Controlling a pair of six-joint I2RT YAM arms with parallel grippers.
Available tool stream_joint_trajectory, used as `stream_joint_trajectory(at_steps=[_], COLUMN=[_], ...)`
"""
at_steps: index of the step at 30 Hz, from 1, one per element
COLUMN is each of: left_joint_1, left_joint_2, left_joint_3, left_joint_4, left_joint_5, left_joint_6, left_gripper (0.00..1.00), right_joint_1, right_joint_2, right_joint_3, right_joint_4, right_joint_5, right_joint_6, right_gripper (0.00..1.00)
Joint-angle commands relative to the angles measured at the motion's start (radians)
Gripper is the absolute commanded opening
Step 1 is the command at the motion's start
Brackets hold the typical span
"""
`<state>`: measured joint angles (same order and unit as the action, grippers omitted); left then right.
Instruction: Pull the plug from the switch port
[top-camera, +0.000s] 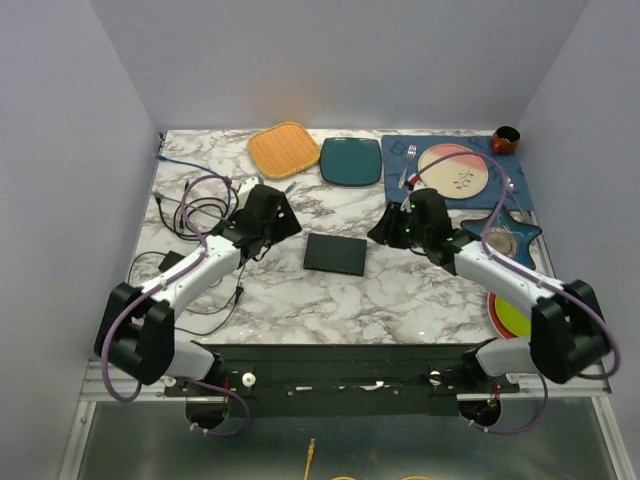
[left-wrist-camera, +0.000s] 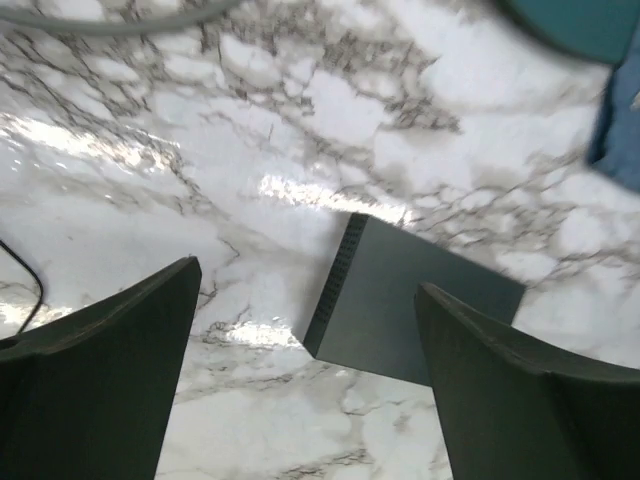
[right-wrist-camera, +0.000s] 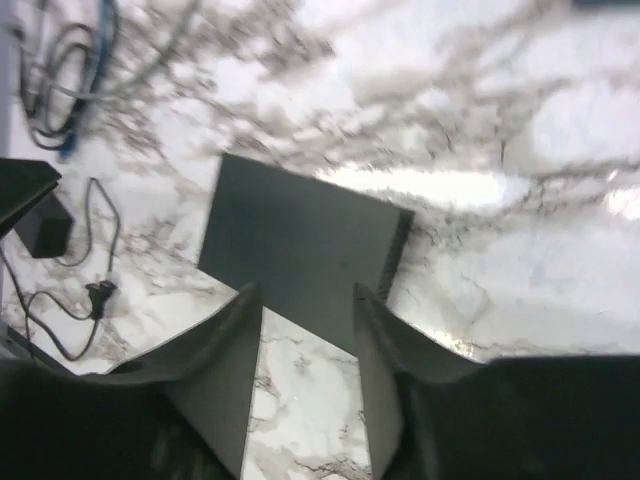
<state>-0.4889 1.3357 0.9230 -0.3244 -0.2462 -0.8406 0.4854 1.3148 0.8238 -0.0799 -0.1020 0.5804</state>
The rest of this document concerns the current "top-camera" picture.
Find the black network switch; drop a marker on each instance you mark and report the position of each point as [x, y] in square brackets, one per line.
[335, 254]

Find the blue star-shaped dish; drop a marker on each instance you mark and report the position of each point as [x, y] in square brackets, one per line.
[513, 238]

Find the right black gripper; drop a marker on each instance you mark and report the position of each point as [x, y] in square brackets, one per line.
[385, 230]

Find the aluminium rail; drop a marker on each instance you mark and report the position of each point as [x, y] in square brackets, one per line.
[93, 388]

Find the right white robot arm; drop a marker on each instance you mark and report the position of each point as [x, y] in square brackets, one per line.
[568, 333]

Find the teal square plate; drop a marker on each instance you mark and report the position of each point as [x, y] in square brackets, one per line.
[350, 162]

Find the lime green plate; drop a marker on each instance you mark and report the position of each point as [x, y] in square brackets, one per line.
[511, 319]

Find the black mounting base plate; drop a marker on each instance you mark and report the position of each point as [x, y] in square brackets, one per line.
[350, 380]

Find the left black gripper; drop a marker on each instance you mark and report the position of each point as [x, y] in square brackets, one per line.
[287, 225]

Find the pink and cream plate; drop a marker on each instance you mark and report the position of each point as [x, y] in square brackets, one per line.
[458, 177]

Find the black power adapter brick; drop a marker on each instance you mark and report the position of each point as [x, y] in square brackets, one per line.
[171, 258]

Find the silver fork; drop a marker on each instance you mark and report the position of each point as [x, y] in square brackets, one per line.
[410, 155]

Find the orange woven square mat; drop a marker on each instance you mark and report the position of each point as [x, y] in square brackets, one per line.
[283, 150]

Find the silver spoon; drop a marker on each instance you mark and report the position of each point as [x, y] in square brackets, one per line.
[510, 186]

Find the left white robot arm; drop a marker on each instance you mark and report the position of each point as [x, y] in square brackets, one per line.
[137, 331]

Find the blue placemat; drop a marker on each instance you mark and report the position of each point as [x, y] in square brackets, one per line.
[394, 148]

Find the red lacquer cup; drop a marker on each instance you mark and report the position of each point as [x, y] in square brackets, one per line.
[505, 140]

